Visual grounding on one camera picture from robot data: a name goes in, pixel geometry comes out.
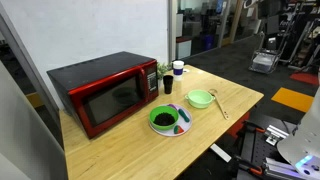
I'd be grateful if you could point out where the black cup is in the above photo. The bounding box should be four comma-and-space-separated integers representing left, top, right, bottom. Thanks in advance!
162, 74, 175, 95

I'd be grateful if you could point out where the aluminium bracket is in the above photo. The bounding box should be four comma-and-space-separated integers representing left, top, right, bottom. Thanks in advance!
265, 124, 290, 147

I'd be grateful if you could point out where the white cabinet with red top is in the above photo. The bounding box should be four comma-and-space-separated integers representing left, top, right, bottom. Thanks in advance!
175, 36, 193, 60

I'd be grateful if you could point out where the grey panel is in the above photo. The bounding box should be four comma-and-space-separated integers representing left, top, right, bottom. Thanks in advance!
0, 61, 69, 180

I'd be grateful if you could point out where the grey metal frame beam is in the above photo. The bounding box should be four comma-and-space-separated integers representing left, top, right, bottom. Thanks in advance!
0, 3, 62, 129

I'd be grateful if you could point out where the green bowl of dark beans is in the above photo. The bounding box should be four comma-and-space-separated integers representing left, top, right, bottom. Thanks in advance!
148, 105, 180, 131

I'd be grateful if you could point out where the yellow box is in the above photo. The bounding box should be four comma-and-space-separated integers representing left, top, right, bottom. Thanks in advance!
25, 91, 45, 109

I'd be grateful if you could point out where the red and black microwave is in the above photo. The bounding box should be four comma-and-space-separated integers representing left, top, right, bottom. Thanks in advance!
46, 50, 160, 140

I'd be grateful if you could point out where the metal wire cart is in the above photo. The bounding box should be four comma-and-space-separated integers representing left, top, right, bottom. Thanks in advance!
248, 31, 284, 75

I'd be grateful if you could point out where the white paper cup blue sleeve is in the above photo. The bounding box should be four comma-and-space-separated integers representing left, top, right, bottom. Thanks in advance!
172, 60, 185, 82

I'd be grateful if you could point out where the orange-handled clamp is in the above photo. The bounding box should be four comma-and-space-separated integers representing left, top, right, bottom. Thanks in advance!
234, 154, 264, 177
242, 119, 268, 134

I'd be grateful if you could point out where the small potted green plant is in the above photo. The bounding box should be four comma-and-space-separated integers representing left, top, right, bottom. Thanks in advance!
156, 62, 172, 89

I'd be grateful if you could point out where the green cucumber toy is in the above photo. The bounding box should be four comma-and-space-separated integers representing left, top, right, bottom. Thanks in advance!
177, 108, 191, 123

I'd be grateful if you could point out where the orange floor mat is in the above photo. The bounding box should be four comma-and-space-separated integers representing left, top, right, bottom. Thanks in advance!
270, 87, 315, 113

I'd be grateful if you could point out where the red fruit toy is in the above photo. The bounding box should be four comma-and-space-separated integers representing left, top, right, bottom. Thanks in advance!
173, 124, 185, 135

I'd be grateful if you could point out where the black perforated breadboard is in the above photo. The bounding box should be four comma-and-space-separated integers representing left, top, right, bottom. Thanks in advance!
236, 114, 301, 180

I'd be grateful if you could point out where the white round plate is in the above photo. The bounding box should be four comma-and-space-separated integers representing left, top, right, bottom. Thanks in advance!
148, 103, 193, 138

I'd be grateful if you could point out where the wooden spoon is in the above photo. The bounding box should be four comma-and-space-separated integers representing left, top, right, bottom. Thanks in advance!
208, 88, 230, 121

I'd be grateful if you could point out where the white strip under table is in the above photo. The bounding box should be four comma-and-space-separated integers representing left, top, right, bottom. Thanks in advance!
209, 143, 232, 163

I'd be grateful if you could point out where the light green handled bowl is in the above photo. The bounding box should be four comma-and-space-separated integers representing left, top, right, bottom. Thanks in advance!
184, 89, 216, 110

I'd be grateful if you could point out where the red floor mat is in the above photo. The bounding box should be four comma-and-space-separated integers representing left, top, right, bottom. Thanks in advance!
289, 72, 320, 86

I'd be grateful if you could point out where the blue bin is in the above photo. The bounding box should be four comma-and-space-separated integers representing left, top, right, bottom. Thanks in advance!
203, 33, 215, 51

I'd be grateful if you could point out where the aluminium extrusion rail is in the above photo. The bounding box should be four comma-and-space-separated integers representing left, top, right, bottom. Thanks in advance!
263, 156, 301, 180

